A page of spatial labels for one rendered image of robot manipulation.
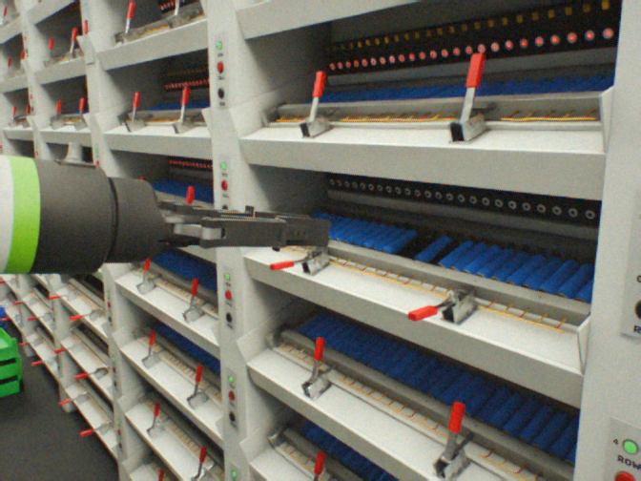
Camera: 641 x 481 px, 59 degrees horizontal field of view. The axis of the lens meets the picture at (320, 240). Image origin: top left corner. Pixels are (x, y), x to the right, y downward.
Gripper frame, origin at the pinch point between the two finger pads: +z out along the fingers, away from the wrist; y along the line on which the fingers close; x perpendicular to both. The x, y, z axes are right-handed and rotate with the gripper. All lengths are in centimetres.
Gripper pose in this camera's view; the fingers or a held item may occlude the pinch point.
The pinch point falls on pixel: (292, 229)
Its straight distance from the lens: 61.1
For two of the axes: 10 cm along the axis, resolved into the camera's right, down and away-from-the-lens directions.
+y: -6.2, -1.6, 7.7
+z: 7.8, 0.3, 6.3
